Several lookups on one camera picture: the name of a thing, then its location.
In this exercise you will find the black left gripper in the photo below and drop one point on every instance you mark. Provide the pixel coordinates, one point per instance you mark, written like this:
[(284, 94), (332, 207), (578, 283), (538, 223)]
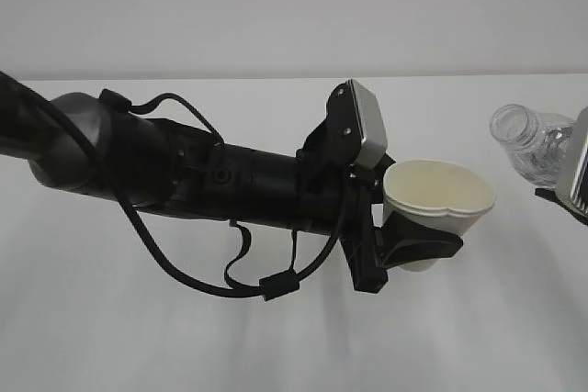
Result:
[(368, 250)]

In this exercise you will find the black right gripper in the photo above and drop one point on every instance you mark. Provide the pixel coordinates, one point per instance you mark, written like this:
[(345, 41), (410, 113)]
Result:
[(550, 196)]

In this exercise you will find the clear water bottle green label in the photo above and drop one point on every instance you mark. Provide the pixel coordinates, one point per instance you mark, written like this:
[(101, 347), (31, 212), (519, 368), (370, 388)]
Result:
[(534, 142)]

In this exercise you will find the white paper cup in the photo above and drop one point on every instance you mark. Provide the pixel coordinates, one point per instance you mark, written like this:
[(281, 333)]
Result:
[(440, 195)]

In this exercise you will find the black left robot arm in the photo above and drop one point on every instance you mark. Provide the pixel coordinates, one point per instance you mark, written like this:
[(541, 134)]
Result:
[(106, 147)]

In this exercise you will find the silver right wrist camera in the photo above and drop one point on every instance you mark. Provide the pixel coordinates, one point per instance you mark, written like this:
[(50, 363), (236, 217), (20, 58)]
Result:
[(571, 187)]

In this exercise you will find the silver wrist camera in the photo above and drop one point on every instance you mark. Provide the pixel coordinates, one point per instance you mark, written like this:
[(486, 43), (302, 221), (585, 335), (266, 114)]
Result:
[(355, 128), (571, 187)]

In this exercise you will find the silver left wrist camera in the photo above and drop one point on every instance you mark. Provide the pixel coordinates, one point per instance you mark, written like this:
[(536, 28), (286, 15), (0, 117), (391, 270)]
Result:
[(355, 128)]

